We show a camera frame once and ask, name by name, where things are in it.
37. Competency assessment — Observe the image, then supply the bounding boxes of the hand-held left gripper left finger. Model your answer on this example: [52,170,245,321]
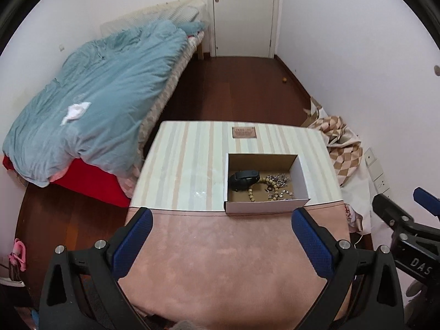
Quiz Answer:
[39,207,154,330]

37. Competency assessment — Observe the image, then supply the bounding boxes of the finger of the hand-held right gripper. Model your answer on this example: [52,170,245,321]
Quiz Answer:
[413,187,440,218]
[372,193,415,230]

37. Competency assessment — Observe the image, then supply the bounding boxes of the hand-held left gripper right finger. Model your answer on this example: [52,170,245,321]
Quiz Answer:
[291,207,405,330]

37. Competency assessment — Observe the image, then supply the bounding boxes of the thin silver charm bracelet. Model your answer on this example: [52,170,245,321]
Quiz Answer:
[267,188,296,200]

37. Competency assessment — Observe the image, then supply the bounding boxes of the white cardboard box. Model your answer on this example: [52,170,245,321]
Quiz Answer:
[223,153,312,216]

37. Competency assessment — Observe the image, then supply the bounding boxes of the chunky silver chain bracelet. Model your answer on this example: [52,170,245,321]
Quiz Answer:
[265,174,290,192]

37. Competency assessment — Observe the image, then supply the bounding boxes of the wooden bead bracelet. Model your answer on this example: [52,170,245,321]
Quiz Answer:
[247,175,276,203]

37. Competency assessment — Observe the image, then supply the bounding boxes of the black smart band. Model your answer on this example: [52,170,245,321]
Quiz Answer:
[229,170,260,193]

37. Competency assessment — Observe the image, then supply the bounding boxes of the white cloth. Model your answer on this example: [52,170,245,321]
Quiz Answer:
[340,165,374,235]

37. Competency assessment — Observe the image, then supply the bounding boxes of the beige checkered blanket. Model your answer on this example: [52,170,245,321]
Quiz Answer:
[302,96,364,188]

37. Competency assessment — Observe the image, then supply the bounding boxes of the red bed sheet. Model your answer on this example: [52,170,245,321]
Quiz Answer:
[3,155,133,208]

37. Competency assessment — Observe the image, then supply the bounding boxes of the pink plastic item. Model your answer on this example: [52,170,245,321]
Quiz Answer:
[9,238,27,271]

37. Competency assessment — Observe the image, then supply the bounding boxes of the brown rectangular label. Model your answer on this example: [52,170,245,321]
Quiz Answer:
[232,127,258,139]

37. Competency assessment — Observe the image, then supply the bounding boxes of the white crumpled tissue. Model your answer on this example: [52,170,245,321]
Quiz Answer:
[61,102,92,125]

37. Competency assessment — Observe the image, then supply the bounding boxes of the light blue duvet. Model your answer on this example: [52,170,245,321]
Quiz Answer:
[2,20,206,188]

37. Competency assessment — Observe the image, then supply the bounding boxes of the blue pillow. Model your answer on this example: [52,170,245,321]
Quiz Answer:
[179,21,206,35]

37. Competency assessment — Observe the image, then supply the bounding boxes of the white pillow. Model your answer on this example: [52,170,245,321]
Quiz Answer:
[172,5,200,24]

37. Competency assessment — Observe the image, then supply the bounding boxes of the white door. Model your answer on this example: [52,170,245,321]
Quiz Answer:
[210,0,277,58]

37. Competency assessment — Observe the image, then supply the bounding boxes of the white wall socket panel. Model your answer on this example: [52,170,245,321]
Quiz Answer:
[364,147,391,196]

